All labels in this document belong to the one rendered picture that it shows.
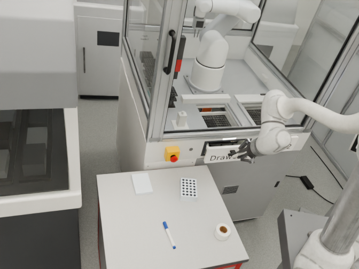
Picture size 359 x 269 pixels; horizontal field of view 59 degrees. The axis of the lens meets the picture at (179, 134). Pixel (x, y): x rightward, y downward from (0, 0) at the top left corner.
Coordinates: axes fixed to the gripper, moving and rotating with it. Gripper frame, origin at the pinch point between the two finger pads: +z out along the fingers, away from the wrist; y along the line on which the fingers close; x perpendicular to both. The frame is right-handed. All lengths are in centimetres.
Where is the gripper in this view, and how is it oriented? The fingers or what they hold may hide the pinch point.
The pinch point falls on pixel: (237, 155)
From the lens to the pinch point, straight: 171.3
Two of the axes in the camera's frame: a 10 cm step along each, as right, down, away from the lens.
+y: -1.2, -9.7, 2.1
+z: -2.9, 2.4, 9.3
